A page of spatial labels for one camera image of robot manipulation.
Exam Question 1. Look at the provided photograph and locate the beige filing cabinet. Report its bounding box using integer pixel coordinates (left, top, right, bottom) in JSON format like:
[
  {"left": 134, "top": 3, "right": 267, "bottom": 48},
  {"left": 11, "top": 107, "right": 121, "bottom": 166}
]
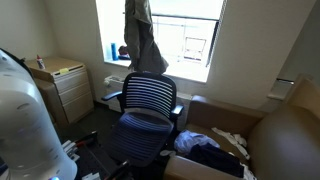
[{"left": 24, "top": 55, "right": 95, "bottom": 127}]

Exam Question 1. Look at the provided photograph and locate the dark red object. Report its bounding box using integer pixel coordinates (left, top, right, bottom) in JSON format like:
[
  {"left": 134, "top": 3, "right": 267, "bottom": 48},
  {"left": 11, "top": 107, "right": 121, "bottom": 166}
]
[{"left": 117, "top": 45, "right": 131, "bottom": 61}]

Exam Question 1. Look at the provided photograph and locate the white window blind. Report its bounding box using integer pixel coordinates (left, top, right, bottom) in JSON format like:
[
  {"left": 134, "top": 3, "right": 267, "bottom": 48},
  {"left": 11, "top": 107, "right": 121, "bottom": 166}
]
[{"left": 149, "top": 0, "right": 228, "bottom": 22}]

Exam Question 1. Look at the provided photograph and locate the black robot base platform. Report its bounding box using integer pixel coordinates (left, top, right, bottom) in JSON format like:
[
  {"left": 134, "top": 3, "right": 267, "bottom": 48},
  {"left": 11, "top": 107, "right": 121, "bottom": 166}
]
[{"left": 61, "top": 130, "right": 135, "bottom": 180}]

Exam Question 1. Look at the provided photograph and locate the brown leather armchair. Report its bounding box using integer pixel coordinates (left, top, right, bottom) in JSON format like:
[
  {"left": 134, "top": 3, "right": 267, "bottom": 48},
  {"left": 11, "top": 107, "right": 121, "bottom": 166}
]
[{"left": 162, "top": 73, "right": 320, "bottom": 180}]

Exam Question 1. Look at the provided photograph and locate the white crumpled cloth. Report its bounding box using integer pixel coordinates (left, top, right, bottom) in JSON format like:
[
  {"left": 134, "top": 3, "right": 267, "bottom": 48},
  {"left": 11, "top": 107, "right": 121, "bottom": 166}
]
[{"left": 211, "top": 126, "right": 258, "bottom": 180}]

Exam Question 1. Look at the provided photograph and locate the dark navy clothing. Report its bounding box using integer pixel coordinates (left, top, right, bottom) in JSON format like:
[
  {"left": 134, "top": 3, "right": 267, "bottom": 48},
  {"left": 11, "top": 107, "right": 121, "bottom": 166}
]
[{"left": 185, "top": 142, "right": 245, "bottom": 179}]

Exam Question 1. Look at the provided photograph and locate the red handled tool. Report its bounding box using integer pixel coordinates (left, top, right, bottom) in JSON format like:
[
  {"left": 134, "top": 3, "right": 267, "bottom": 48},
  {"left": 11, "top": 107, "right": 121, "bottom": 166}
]
[{"left": 74, "top": 131, "right": 99, "bottom": 147}]

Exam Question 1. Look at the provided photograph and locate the black mesh office chair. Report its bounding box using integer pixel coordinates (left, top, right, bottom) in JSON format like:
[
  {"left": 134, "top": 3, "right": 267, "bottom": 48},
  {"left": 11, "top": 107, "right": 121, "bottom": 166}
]
[{"left": 100, "top": 71, "right": 185, "bottom": 168}]

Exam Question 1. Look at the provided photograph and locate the blue bottle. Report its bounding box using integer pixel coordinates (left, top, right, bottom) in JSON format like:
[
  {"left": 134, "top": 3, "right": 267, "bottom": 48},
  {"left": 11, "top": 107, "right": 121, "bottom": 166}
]
[{"left": 110, "top": 42, "right": 119, "bottom": 62}]

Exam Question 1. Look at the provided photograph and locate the grey cloth garment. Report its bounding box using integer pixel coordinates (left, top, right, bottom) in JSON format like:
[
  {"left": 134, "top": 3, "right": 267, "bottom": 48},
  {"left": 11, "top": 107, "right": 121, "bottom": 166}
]
[{"left": 123, "top": 0, "right": 170, "bottom": 75}]

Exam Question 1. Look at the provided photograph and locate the white bottle red cap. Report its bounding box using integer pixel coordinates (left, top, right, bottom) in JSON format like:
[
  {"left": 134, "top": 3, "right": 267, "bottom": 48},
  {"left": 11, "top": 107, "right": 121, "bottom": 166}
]
[{"left": 35, "top": 54, "right": 46, "bottom": 70}]

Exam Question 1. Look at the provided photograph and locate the light blue clothing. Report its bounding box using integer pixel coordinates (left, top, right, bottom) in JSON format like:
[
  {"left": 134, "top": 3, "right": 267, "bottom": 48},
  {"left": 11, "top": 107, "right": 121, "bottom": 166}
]
[{"left": 173, "top": 129, "right": 221, "bottom": 156}]

